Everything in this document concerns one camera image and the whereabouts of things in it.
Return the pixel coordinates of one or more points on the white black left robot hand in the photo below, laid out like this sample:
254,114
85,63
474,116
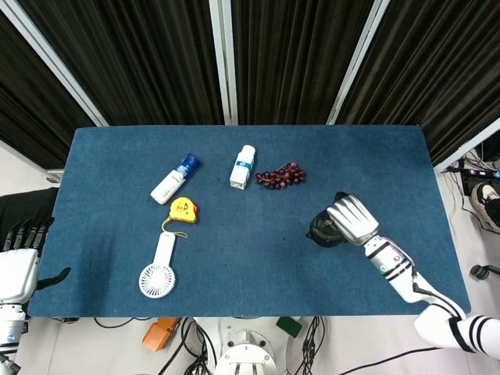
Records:
17,273

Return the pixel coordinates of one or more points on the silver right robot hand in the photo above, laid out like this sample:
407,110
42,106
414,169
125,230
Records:
353,220

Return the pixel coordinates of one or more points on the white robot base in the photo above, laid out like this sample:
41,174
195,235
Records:
250,347

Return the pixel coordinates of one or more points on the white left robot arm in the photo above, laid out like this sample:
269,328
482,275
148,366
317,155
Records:
9,332

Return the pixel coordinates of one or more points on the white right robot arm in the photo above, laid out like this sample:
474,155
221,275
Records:
422,289

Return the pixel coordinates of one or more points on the black fabric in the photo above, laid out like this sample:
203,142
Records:
23,207

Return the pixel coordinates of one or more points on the red grape bunch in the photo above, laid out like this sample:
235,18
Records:
281,177

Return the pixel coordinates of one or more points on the blue table cloth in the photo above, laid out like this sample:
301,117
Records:
250,254

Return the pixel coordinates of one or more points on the white milk carton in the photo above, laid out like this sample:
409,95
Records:
243,168

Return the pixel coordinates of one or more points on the green block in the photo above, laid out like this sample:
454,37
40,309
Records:
290,326

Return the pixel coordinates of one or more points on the black power strip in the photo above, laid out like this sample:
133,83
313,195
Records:
474,172

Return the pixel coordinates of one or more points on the white and black sneaker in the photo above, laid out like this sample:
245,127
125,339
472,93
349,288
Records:
486,207

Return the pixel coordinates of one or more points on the black chair caster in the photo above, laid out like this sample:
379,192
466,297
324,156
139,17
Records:
482,270

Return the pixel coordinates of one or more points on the white handheld fan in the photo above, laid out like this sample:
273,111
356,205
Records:
158,277

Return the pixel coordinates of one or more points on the orange box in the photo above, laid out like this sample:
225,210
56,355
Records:
158,336

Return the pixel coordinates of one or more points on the yellow tape measure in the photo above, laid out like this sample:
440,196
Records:
183,209

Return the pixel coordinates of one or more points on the white bottle with blue cap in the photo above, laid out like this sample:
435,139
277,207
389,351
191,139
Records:
172,183

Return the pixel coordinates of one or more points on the dark pleated curtain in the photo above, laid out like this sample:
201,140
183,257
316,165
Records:
156,58

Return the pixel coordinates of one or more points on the white frame post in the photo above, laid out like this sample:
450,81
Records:
468,148
224,58
58,66
355,66

